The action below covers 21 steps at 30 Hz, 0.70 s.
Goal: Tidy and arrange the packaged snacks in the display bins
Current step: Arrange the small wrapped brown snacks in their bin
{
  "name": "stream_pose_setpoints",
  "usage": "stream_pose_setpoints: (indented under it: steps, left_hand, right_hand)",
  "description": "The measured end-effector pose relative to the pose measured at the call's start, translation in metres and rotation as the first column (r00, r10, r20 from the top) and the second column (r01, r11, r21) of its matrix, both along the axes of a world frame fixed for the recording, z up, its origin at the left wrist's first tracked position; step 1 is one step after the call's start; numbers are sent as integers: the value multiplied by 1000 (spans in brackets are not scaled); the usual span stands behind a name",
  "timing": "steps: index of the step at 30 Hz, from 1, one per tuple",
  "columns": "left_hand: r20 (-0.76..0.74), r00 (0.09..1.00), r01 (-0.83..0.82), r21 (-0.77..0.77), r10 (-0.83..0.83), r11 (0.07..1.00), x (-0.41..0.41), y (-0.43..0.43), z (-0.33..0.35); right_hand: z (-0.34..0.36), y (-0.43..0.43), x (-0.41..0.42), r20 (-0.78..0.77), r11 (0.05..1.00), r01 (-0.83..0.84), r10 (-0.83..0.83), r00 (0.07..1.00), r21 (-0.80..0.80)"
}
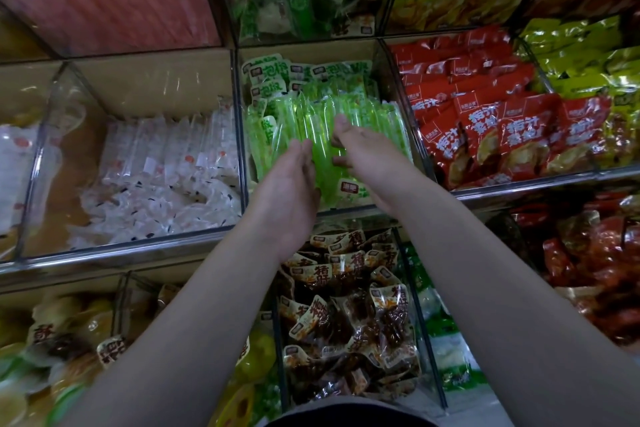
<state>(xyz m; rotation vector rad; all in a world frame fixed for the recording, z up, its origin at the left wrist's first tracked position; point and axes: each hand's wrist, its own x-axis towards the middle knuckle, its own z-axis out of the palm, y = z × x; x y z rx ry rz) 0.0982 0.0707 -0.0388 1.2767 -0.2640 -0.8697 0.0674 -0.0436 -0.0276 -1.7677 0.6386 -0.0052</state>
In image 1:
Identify person's left hand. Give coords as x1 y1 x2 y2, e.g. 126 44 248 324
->
244 139 321 259

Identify person's right hand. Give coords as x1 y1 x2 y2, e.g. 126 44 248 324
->
332 116 433 215

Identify long green vegetable packets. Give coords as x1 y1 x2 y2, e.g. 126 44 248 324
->
242 53 415 211

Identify pile of white jelly sticks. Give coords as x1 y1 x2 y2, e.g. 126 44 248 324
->
0 106 245 251

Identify pile of brown snack packets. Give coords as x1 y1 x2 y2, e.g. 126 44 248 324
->
275 226 425 405

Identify pile of green bamboo packets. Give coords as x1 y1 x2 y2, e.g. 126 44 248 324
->
405 242 489 395

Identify pile of glossy red snacks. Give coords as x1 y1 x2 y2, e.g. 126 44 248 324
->
508 186 640 345

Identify yellow green packets pile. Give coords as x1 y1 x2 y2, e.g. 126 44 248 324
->
520 16 640 171

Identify pile of jelly cups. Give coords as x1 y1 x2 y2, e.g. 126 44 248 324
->
0 286 283 427

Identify person's right forearm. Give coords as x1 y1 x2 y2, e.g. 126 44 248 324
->
390 176 640 427

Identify person's left forearm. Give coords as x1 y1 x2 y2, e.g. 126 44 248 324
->
60 226 306 427

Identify black shirt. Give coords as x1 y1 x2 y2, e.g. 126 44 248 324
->
265 396 441 427

